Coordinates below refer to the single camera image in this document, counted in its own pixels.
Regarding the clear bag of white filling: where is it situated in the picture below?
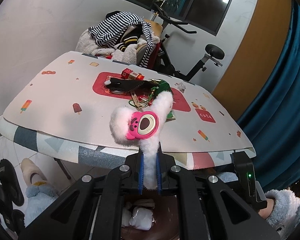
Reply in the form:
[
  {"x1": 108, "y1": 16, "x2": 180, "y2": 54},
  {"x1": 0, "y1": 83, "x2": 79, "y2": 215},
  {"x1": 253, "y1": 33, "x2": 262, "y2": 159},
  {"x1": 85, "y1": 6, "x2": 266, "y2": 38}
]
[{"x1": 121, "y1": 207, "x2": 154, "y2": 231}]

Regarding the white fluffy pink bear headband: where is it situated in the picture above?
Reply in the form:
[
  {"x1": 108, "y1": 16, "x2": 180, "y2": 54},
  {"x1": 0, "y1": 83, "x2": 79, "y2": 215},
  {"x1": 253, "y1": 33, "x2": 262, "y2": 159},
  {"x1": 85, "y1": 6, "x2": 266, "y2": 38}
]
[{"x1": 109, "y1": 91, "x2": 173, "y2": 191}]

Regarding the brown round trash bin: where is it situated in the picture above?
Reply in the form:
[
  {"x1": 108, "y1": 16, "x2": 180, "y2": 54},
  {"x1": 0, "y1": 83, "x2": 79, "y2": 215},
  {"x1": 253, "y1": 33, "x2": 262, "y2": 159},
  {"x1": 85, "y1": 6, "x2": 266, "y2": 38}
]
[{"x1": 121, "y1": 196, "x2": 179, "y2": 240}]

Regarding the person's right hand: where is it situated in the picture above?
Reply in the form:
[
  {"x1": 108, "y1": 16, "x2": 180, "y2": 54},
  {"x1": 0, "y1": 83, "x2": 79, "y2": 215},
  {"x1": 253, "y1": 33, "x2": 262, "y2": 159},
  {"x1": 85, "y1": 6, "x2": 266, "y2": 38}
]
[{"x1": 258, "y1": 198, "x2": 275, "y2": 219}]

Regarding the black tracker with green light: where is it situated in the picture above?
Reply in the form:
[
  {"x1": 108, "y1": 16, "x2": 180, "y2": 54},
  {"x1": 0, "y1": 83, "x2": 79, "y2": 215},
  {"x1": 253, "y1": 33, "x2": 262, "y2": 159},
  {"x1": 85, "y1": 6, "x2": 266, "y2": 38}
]
[{"x1": 232, "y1": 151, "x2": 267, "y2": 210}]

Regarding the beige fluffy slipper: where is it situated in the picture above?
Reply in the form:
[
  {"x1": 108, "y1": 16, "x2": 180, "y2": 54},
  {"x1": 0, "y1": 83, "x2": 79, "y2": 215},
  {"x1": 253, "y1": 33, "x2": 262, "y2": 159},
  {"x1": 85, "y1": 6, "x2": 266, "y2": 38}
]
[{"x1": 20, "y1": 158, "x2": 47, "y2": 186}]

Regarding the light blue fleece sleeve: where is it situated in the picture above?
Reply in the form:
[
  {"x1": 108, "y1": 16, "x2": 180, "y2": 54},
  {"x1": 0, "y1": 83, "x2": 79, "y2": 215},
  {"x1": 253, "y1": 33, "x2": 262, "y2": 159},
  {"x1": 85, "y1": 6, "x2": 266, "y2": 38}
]
[{"x1": 218, "y1": 172, "x2": 300, "y2": 240}]

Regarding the small green circuit card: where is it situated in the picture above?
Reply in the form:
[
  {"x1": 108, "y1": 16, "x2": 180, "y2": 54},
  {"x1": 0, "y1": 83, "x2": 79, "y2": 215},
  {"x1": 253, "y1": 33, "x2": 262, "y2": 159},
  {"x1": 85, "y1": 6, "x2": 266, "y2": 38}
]
[{"x1": 166, "y1": 110, "x2": 175, "y2": 121}]

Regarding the teal blue curtain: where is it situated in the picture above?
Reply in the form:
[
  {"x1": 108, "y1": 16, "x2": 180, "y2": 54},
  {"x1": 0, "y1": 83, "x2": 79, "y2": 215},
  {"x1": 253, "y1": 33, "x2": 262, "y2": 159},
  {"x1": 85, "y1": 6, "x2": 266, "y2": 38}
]
[{"x1": 238, "y1": 1, "x2": 300, "y2": 191}]

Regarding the small clear plastic scrap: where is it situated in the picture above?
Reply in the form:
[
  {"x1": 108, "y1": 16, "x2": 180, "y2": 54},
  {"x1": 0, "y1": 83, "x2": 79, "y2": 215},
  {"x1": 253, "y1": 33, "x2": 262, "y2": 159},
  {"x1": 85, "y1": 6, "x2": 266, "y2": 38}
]
[{"x1": 175, "y1": 82, "x2": 186, "y2": 93}]

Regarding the orange wooden door panel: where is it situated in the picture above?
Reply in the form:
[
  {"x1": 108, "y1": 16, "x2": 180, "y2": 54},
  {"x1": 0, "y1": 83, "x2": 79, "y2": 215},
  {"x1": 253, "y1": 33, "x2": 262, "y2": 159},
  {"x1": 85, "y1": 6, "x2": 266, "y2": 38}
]
[{"x1": 212, "y1": 0, "x2": 292, "y2": 120}]

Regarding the black fabric item on table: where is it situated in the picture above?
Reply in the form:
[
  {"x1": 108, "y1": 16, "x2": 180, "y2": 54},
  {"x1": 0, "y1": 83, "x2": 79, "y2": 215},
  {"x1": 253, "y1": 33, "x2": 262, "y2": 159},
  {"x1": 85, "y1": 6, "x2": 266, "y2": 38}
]
[{"x1": 104, "y1": 77, "x2": 152, "y2": 93}]

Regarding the green crumpled wrapper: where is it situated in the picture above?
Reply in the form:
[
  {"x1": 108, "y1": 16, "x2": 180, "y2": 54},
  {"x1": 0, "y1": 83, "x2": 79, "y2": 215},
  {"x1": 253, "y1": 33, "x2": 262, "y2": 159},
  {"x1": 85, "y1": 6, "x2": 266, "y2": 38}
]
[{"x1": 149, "y1": 79, "x2": 172, "y2": 97}]

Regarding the red small carton box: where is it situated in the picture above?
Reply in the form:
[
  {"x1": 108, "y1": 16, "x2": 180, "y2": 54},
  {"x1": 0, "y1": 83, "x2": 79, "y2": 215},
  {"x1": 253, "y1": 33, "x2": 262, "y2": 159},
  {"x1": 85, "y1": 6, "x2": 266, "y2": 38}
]
[{"x1": 121, "y1": 68, "x2": 144, "y2": 80}]

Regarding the black exercise bike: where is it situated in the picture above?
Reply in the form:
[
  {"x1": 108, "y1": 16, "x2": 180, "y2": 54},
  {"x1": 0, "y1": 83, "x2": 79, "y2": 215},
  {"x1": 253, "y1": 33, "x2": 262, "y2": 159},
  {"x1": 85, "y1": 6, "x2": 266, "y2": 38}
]
[{"x1": 149, "y1": 0, "x2": 225, "y2": 82}]

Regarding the striped black white shirt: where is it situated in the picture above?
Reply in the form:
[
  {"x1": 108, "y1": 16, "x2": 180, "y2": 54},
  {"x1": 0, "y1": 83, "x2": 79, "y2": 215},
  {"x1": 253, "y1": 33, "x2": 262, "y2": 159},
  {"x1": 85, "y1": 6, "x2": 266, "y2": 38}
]
[{"x1": 88, "y1": 11, "x2": 154, "y2": 68}]

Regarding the wooden clothespin with string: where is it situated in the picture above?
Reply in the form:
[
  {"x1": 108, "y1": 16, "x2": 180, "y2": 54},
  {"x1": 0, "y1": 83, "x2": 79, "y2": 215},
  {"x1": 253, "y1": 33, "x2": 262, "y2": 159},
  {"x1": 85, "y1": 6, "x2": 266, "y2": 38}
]
[{"x1": 128, "y1": 91, "x2": 147, "y2": 109}]

